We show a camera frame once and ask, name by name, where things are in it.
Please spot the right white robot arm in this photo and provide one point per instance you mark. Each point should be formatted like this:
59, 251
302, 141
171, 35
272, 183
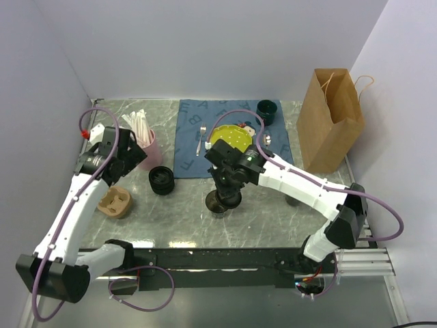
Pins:
344, 208

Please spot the stack of black lids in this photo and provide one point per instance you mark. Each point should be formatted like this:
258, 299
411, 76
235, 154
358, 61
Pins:
161, 180

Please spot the dark green mug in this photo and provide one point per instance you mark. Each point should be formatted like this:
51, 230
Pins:
266, 110

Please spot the black cup stack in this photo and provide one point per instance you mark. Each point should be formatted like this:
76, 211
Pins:
292, 201

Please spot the silver spoon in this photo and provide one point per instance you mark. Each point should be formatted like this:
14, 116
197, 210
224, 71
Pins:
266, 140

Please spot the silver fork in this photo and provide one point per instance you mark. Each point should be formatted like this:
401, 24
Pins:
202, 132

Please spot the small cartoon figurine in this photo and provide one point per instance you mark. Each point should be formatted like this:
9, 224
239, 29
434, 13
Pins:
248, 128

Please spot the yellow dotted plate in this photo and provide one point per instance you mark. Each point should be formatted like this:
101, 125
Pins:
233, 135

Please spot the brown paper bag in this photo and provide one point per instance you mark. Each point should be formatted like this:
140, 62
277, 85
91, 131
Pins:
330, 120

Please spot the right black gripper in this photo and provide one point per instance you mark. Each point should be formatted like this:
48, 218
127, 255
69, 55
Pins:
224, 192

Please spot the dark transparent coffee cup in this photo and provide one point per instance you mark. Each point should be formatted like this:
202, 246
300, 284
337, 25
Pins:
217, 204

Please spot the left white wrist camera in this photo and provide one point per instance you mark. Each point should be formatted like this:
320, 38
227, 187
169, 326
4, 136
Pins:
96, 134

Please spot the brown cardboard cup carrier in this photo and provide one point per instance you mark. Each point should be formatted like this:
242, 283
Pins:
115, 203

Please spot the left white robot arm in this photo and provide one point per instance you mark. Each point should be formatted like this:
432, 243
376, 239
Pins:
55, 268

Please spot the white wrapped straws bundle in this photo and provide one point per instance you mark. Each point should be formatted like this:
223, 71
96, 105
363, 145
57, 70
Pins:
137, 120

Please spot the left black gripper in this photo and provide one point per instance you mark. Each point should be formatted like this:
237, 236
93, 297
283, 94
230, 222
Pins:
135, 155

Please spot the blue alphabet placemat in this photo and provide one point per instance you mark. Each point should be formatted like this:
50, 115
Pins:
193, 113

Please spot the pink straw holder cup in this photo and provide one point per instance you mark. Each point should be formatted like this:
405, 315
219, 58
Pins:
154, 156

